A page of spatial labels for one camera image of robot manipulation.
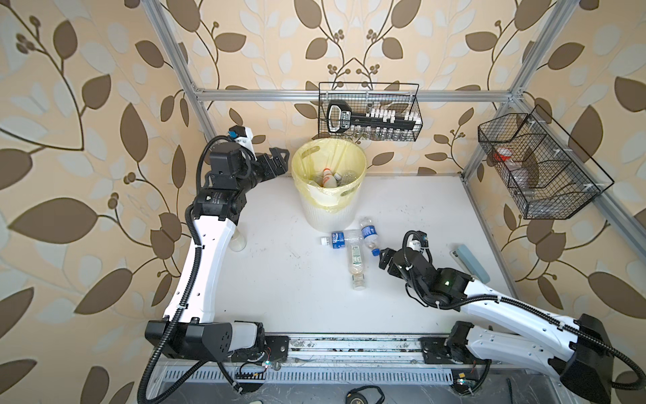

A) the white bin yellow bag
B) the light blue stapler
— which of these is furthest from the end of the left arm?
the light blue stapler

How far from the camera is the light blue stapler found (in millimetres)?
864

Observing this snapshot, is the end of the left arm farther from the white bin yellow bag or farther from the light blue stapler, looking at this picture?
the light blue stapler
